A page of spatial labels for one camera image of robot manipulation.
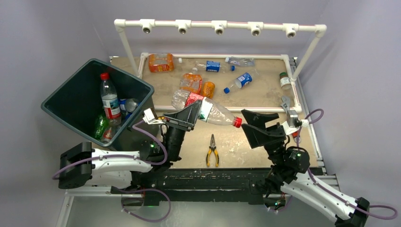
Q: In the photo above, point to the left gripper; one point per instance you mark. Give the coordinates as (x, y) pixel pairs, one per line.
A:
(188, 114)

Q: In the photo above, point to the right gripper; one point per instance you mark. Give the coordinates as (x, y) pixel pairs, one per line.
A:
(256, 136)

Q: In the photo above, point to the red label bottle red cap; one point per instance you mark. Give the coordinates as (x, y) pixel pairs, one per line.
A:
(210, 111)

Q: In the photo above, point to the Pepsi bottle blue cap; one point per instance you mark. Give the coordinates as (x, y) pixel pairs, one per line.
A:
(241, 81)

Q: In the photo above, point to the large crushed orange label bottle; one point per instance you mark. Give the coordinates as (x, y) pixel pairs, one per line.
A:
(163, 62)

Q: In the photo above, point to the red label water bottle front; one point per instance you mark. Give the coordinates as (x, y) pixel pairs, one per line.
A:
(110, 100)

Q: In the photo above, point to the green plastic bottle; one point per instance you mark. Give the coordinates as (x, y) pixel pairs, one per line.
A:
(102, 123)

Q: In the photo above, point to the small red cap bottle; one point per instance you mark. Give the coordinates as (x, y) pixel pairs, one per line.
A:
(109, 133)

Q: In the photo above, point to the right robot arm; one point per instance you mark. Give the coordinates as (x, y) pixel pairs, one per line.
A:
(290, 173)

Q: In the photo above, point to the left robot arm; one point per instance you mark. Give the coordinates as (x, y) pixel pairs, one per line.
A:
(85, 165)

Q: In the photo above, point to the dark green plastic bin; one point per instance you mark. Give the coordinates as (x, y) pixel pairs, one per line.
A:
(77, 104)

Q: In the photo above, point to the small orange juice bottle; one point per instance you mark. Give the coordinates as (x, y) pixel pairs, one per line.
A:
(208, 89)

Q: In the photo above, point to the blue label bottle back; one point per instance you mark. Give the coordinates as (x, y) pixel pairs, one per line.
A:
(214, 66)

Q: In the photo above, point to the small jar green lid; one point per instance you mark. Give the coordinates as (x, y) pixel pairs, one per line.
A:
(284, 81)

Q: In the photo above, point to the clear crushed bottle back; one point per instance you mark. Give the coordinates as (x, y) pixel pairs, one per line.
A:
(240, 62)

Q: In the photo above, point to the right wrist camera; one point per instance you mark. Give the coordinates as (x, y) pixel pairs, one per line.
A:
(293, 123)

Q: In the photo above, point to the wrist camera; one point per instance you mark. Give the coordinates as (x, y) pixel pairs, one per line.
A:
(150, 117)
(293, 123)

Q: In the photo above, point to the red handled adjustable wrench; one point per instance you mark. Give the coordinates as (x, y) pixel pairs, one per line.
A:
(285, 106)

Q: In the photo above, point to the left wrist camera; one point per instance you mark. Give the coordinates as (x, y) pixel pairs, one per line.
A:
(150, 117)

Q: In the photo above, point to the yellow handled pliers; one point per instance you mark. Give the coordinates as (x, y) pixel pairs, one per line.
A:
(212, 150)

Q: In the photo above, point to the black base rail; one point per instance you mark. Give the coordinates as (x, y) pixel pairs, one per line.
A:
(202, 185)

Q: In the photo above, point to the white PVC pipe frame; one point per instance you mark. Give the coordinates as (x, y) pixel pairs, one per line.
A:
(219, 26)

